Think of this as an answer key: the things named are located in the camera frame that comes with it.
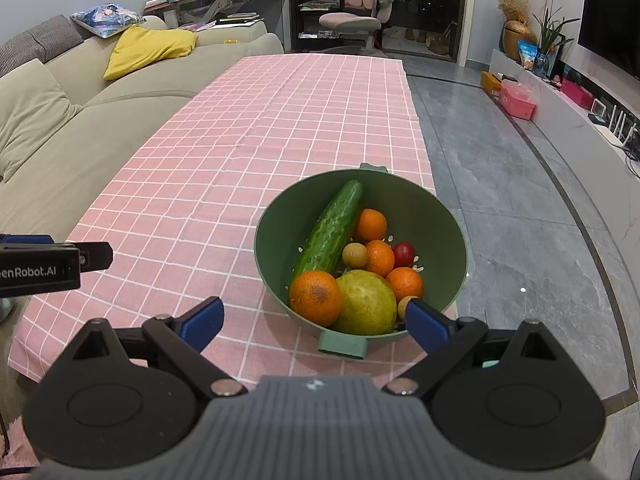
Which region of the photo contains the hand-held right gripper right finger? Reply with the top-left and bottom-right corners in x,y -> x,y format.
382,298 -> 559,395

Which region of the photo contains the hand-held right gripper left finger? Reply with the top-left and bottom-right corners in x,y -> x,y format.
72,296 -> 249,397

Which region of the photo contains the orange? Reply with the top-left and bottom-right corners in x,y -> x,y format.
289,270 -> 343,328
353,208 -> 389,242
385,266 -> 425,303
364,240 -> 396,278

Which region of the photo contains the red cherry tomato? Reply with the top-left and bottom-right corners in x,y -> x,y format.
391,241 -> 417,269

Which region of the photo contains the green colander bowl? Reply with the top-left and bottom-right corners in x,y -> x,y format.
254,162 -> 469,361

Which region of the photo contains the yellow-green pear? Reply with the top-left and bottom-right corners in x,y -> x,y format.
331,269 -> 398,336

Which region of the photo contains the green cucumber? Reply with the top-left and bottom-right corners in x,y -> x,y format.
291,180 -> 365,286

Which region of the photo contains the beige sofa cushion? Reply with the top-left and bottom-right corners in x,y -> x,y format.
0,58 -> 84,184

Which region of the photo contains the pink checked tablecloth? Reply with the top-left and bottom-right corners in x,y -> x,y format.
9,53 -> 459,397

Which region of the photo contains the beige sofa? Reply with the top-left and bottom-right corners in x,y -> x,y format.
0,14 -> 285,257

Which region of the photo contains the pink storage box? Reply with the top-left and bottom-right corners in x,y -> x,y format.
499,80 -> 539,121

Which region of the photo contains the yellow pillow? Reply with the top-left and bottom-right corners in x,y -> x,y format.
103,25 -> 199,81

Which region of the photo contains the blue printed pillow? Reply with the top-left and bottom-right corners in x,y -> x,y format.
70,3 -> 147,40

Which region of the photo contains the magenta box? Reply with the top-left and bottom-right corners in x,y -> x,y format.
562,77 -> 596,110

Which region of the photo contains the white router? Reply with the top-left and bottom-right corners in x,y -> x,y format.
602,102 -> 640,144

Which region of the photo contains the brown bag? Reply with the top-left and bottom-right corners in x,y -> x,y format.
427,22 -> 456,56

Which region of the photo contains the blue snack bag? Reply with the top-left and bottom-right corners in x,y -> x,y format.
517,40 -> 539,69

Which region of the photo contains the golden vase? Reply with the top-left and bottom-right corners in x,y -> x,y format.
502,19 -> 539,62

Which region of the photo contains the potted green plant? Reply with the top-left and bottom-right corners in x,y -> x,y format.
532,7 -> 581,79

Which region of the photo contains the pink office chair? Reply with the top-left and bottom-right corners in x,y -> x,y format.
318,0 -> 396,54

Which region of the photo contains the black shelf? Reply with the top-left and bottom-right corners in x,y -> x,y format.
290,0 -> 352,54

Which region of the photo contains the black television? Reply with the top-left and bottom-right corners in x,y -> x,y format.
577,0 -> 640,67

